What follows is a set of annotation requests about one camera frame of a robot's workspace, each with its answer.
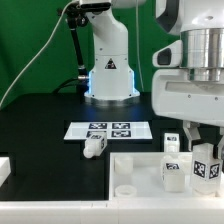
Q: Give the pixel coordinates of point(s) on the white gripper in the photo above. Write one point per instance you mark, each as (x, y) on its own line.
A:
(175, 96)

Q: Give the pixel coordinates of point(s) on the white square tabletop tray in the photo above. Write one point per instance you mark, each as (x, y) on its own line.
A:
(136, 176)

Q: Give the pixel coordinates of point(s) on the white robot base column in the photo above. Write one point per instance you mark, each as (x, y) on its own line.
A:
(111, 80)

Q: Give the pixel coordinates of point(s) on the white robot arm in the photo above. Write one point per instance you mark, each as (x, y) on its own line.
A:
(199, 24)

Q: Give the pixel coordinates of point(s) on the white L-shaped obstacle fence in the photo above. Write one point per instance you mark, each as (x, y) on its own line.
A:
(112, 212)

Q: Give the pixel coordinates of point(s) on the white sheet with tags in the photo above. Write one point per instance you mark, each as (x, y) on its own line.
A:
(114, 130)

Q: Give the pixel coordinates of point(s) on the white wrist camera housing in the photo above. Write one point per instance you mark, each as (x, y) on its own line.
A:
(169, 56)

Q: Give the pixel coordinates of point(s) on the black camera on stand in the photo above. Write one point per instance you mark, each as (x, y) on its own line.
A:
(77, 17)

